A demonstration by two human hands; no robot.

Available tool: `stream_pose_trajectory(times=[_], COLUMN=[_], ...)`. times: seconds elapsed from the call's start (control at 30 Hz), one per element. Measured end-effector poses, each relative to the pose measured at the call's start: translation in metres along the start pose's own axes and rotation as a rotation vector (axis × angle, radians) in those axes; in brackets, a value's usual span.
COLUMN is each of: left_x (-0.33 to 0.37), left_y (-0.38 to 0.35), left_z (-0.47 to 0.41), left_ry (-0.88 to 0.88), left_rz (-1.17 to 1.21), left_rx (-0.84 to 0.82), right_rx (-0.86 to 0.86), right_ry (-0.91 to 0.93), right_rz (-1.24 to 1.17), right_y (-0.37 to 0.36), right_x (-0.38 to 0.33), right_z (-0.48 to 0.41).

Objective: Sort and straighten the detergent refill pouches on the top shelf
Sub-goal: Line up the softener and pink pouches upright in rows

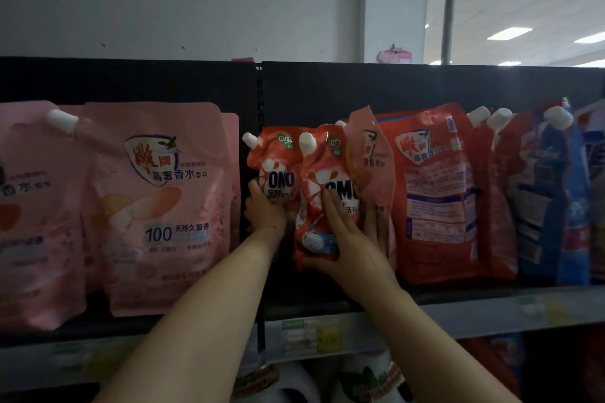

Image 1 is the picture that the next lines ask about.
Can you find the person's right hand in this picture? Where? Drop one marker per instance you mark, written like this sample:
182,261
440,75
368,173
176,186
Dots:
359,265

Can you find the person's left hand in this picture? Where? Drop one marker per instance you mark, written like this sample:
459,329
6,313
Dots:
267,218

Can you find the dark metal shelf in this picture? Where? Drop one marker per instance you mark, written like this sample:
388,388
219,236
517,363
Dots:
331,86

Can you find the blue Diao detergent pouch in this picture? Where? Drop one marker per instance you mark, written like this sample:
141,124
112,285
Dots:
548,209

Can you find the person's right forearm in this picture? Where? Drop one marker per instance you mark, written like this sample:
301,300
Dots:
435,355

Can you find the person's left forearm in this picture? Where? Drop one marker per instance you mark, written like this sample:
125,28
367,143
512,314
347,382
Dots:
203,332

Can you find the white detergent jug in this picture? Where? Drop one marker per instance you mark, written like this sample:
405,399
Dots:
283,386
368,379

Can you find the row of coloured detergent jugs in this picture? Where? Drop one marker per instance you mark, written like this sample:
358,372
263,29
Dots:
557,365

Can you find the yellow price label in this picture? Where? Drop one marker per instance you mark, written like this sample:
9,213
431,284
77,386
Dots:
543,310
90,355
312,336

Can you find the pink sticky note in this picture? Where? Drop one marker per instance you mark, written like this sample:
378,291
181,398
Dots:
243,59

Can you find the pink bagged item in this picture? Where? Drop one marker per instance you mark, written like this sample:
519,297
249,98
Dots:
393,55

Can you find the grey vertical pole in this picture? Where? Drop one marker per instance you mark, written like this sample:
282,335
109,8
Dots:
450,1

